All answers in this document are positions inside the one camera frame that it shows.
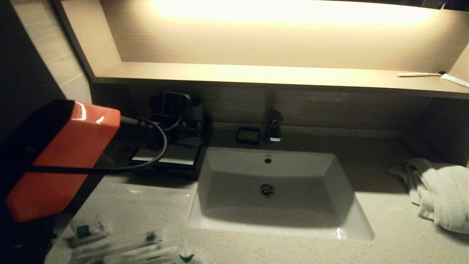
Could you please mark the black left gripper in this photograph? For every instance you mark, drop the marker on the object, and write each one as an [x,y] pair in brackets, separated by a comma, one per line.
[179,126]

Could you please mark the lit wooden wall shelf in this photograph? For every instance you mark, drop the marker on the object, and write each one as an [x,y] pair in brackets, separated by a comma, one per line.
[256,74]

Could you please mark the clear packet green leaf logo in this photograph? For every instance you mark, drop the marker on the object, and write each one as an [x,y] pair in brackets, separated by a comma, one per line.
[187,257]

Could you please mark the black box drawer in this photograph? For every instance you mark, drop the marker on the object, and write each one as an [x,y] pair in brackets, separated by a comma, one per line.
[177,173]

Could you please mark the chrome sink drain plug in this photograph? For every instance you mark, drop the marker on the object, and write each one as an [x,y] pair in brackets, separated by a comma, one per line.
[266,190]

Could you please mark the white folded towel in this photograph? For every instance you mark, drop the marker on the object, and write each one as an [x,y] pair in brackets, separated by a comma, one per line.
[443,194]

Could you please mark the long clear wrapped toothbrush packet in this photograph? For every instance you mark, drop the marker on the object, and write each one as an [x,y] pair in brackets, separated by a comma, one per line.
[146,253]
[121,242]

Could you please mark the white toothpaste tube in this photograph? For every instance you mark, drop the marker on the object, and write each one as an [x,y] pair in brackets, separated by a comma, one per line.
[455,80]

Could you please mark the chrome faucet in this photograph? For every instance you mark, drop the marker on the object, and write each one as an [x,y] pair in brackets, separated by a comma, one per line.
[274,127]

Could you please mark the white ceramic sink basin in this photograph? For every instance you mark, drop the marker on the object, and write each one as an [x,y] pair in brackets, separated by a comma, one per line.
[293,220]

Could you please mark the small black soap dish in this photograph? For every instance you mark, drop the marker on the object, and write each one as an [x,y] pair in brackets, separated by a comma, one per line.
[248,136]

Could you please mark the grey plastic cup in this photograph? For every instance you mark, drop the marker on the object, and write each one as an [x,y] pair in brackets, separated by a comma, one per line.
[198,108]

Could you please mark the clear sachet green label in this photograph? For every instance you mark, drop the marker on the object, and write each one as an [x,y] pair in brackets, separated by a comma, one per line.
[86,230]

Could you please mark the white toothbrush dark head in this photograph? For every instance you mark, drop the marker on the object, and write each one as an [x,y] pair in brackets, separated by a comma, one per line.
[414,74]

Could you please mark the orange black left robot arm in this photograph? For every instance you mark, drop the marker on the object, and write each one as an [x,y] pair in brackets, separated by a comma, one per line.
[62,154]

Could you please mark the black amenity box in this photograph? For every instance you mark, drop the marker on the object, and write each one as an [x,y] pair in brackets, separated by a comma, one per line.
[183,172]

